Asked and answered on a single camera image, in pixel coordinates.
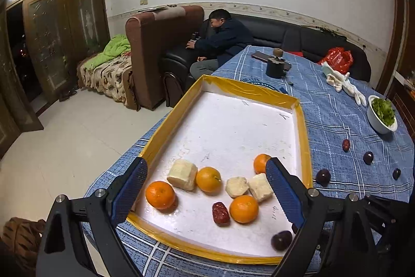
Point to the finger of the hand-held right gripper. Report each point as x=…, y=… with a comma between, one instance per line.
x=385, y=212

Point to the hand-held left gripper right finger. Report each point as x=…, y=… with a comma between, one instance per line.
x=285, y=192

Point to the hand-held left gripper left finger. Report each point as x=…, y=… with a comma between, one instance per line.
x=129, y=189

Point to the white bun piece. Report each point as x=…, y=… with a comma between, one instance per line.
x=259, y=187
x=236, y=186

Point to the orange tangerine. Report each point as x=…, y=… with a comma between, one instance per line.
x=160, y=195
x=260, y=163
x=208, y=179
x=243, y=209

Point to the dark purple plum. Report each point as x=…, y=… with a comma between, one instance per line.
x=281, y=240
x=368, y=157
x=396, y=173
x=323, y=176

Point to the white peeled yam chunk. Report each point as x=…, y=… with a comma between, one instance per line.
x=182, y=174

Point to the red jujube date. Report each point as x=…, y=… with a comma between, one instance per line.
x=220, y=213
x=346, y=144

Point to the white tray with yellow rim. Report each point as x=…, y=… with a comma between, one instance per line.
x=227, y=121

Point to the blue plaid tablecloth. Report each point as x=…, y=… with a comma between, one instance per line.
x=334, y=121

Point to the white bowl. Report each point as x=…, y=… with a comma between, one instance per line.
x=376, y=124

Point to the green lettuce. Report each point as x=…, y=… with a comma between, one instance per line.
x=384, y=111

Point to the pair of dark shoes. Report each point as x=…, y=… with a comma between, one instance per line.
x=68, y=96

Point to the brown wicker basket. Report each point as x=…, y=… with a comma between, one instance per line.
x=22, y=238

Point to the black grinder with wooden knob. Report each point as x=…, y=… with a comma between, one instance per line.
x=275, y=69

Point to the dark smartphone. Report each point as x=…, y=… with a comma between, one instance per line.
x=259, y=55

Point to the red plastic bag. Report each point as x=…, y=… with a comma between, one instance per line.
x=337, y=59

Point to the green blanket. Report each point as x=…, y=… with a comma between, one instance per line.
x=116, y=46

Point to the brown armchair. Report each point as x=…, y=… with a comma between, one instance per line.
x=149, y=46

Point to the black leather sofa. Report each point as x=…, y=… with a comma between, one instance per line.
x=285, y=33

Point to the wooden glazed door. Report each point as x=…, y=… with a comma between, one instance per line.
x=48, y=37

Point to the dark wooden cabinet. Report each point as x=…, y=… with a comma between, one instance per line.
x=402, y=37

